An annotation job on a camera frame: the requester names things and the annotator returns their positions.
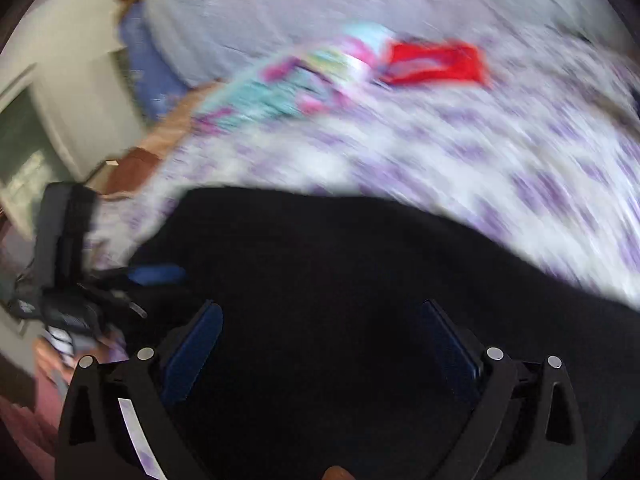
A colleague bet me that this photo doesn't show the brown pillow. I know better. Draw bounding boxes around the brown pillow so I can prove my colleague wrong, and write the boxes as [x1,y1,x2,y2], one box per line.
[82,80,227,197]

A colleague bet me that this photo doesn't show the black pants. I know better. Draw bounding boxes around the black pants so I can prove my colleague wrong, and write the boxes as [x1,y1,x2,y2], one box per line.
[97,186,640,480]

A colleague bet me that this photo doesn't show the folded teal pink floral blanket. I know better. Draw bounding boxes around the folded teal pink floral blanket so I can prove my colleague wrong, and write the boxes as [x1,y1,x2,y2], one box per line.
[192,22,397,132]

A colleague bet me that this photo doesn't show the person's left hand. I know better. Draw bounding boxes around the person's left hand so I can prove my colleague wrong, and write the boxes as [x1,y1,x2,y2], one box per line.
[34,327,128,387]

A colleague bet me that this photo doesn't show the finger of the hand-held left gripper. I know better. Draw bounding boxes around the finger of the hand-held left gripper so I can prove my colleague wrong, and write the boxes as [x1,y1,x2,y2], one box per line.
[80,284,149,320]
[85,263,187,287]

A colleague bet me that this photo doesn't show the white lace cloth over bedding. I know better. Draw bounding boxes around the white lace cloth over bedding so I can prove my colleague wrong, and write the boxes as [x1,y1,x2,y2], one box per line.
[135,0,603,92]

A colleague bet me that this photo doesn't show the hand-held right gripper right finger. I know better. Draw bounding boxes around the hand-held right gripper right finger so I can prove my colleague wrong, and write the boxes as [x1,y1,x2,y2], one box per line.
[419,299,588,480]

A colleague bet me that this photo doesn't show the green panel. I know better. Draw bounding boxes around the green panel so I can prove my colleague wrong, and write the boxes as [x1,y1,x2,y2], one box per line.
[0,85,57,213]

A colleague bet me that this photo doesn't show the red garment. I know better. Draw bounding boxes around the red garment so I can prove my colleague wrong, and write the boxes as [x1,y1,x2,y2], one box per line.
[375,39,494,92]

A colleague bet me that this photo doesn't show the purple floral bedsheet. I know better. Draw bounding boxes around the purple floral bedsheet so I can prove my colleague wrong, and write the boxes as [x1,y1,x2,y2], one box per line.
[85,24,640,311]

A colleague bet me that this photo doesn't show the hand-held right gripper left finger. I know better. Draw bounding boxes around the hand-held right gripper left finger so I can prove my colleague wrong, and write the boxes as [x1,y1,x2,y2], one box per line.
[56,300,224,480]

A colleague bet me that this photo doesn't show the pink cloth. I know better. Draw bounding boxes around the pink cloth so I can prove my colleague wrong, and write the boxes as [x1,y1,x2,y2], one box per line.
[0,374,64,467]

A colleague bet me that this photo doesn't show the blue patterned cloth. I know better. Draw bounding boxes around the blue patterned cloth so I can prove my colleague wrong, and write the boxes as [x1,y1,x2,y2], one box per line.
[117,0,192,122]

